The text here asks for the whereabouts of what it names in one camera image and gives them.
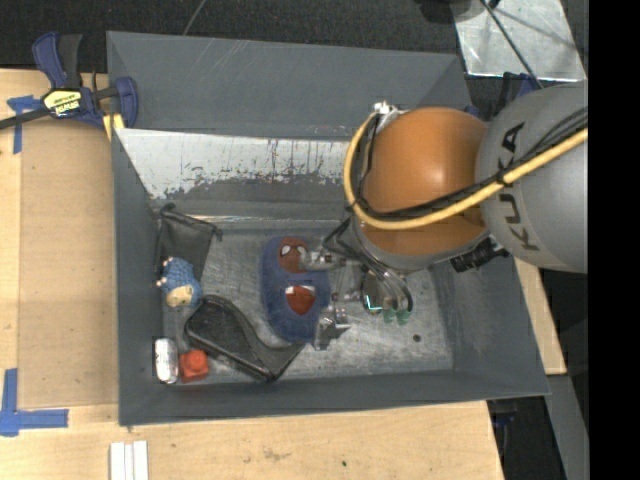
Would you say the red toy block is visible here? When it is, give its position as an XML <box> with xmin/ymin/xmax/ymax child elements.
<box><xmin>177</xmin><ymin>348</ymin><xmax>211</xmax><ymax>384</ymax></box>

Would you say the black cloth pouch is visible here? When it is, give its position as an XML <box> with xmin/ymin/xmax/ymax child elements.
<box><xmin>156</xmin><ymin>202</ymin><xmax>224</xmax><ymax>283</ymax></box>

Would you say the blue slipper with red faces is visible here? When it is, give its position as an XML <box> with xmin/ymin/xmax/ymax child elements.
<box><xmin>258</xmin><ymin>235</ymin><xmax>334</xmax><ymax>345</ymax></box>

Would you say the black cylinder on white bracket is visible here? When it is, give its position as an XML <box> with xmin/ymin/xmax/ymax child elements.
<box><xmin>448</xmin><ymin>240</ymin><xmax>510</xmax><ymax>275</ymax></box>

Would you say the blue toy hedgehog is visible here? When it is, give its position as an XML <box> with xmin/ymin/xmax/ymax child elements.
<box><xmin>152</xmin><ymin>256</ymin><xmax>204</xmax><ymax>311</ymax></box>

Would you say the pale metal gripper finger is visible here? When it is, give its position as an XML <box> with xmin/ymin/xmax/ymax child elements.
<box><xmin>298</xmin><ymin>250</ymin><xmax>348</xmax><ymax>273</ymax></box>
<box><xmin>313</xmin><ymin>307</ymin><xmax>353</xmax><ymax>352</ymax></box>

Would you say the grey metal bin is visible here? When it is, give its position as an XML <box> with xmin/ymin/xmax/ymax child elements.
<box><xmin>105</xmin><ymin>30</ymin><xmax>552</xmax><ymax>427</ymax></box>

